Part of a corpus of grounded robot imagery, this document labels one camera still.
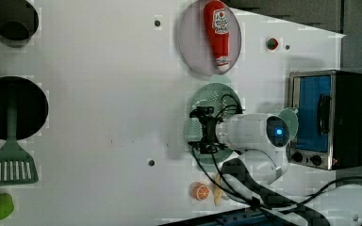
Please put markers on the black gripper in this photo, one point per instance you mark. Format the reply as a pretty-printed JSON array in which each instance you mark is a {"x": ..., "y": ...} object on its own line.
[{"x": 208, "y": 144}]

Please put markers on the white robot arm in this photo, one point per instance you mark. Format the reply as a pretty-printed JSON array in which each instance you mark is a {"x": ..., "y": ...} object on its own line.
[{"x": 248, "y": 153}]

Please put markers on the toy peeled banana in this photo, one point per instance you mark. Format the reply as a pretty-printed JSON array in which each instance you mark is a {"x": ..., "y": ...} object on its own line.
[{"x": 218, "y": 194}]

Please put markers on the toy orange slice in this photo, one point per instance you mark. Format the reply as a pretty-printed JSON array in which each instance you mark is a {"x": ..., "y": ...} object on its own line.
[{"x": 200, "y": 191}]

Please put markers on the mint green cup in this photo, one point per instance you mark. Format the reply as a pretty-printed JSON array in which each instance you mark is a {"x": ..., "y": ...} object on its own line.
[{"x": 289, "y": 116}]

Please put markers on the grey round plate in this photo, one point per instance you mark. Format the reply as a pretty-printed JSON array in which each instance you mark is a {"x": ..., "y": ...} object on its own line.
[{"x": 194, "y": 44}]

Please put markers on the toy strawberry near plate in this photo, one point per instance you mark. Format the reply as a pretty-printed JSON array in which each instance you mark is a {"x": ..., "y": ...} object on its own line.
[{"x": 272, "y": 43}]

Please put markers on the black toaster oven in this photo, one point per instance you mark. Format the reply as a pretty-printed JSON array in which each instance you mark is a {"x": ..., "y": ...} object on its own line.
[{"x": 329, "y": 105}]

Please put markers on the red plush ketchup bottle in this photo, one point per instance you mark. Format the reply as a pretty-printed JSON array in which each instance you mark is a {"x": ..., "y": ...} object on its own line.
[{"x": 217, "y": 32}]

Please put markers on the black round pan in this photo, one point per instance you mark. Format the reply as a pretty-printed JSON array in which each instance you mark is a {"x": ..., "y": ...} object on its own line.
[{"x": 32, "y": 106}]

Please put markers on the green spatula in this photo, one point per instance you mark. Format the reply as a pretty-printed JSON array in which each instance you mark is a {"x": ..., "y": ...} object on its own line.
[{"x": 17, "y": 166}]

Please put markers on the green toy pear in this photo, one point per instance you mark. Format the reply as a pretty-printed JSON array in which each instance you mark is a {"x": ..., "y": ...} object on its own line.
[{"x": 6, "y": 205}]

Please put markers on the black cup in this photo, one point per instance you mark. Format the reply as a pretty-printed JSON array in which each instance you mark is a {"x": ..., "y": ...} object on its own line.
[{"x": 19, "y": 20}]

